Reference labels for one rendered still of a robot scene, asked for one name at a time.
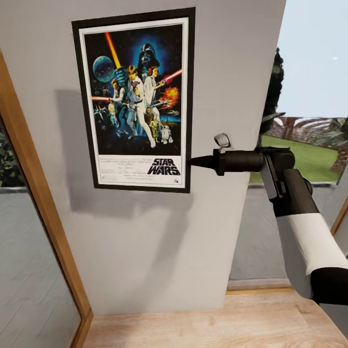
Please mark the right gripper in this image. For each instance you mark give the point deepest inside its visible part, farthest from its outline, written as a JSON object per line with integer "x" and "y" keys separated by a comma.
{"x": 230, "y": 161}

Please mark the poster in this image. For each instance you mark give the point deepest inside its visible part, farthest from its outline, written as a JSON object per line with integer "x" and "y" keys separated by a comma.
{"x": 136, "y": 76}

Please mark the fixed window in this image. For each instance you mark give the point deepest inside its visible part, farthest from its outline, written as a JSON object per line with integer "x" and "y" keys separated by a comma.
{"x": 306, "y": 109}

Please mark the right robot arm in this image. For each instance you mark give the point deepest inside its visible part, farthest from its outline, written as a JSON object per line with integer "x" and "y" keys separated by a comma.
{"x": 314, "y": 264}

